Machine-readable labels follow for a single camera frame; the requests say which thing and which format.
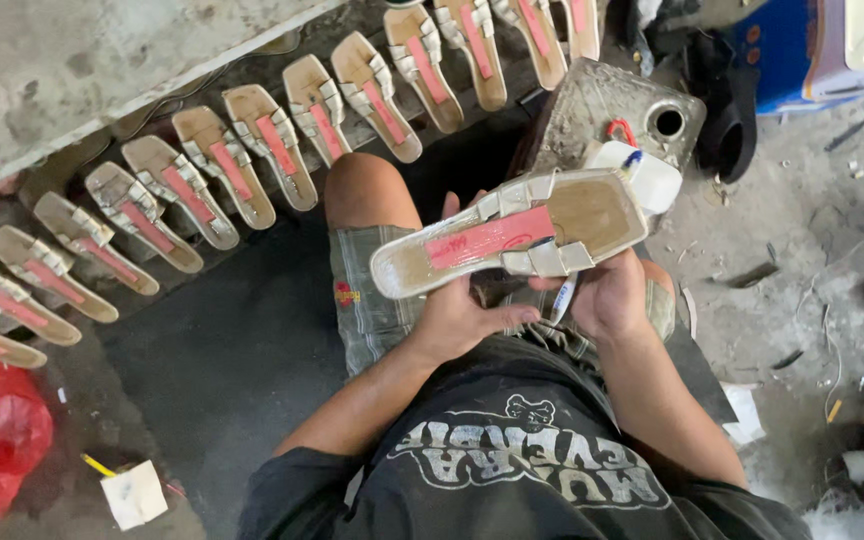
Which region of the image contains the person's left knee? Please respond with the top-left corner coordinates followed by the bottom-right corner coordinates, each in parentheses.
top-left (324, 153), bottom-right (423, 232)

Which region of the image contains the grey metal jerry can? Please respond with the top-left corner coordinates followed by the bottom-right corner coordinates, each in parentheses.
top-left (510, 57), bottom-right (708, 230)

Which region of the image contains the black shoe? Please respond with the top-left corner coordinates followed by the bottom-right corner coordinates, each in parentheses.
top-left (683, 33), bottom-right (760, 186)

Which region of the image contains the white plastic lid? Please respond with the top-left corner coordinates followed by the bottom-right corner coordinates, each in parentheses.
top-left (584, 140), bottom-right (684, 217)

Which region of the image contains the white paper sheet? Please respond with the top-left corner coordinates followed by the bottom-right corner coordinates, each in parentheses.
top-left (718, 382), bottom-right (768, 447)

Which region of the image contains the yellow pencil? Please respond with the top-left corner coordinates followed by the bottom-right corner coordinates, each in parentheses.
top-left (79, 452), bottom-right (118, 480)

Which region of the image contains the cream strapped sandal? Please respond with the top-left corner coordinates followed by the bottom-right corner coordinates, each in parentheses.
top-left (369, 168), bottom-right (651, 301)

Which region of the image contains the white paper block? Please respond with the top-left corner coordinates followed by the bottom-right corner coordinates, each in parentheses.
top-left (99, 459), bottom-right (170, 532)

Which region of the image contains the blue box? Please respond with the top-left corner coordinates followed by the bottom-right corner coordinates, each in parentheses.
top-left (724, 0), bottom-right (864, 116)

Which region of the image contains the dark metal scrap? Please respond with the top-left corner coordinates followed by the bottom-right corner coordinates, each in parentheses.
top-left (726, 241), bottom-right (781, 291)

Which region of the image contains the black floor mat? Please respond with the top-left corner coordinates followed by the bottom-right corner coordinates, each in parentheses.
top-left (94, 112), bottom-right (737, 540)

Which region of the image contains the person's right hand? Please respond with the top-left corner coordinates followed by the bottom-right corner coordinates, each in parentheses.
top-left (528, 247), bottom-right (655, 348)

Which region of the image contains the person's black printed shirt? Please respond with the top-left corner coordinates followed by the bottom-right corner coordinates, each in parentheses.
top-left (237, 333), bottom-right (816, 540)

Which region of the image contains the red wire loop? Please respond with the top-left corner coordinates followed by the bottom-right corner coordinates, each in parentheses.
top-left (605, 118), bottom-right (639, 148)

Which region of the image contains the row of cream unfinished sandals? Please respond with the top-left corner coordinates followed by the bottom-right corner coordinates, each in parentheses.
top-left (0, 0), bottom-right (603, 370)

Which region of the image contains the person's left hand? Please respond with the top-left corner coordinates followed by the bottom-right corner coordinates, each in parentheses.
top-left (409, 189), bottom-right (543, 369)

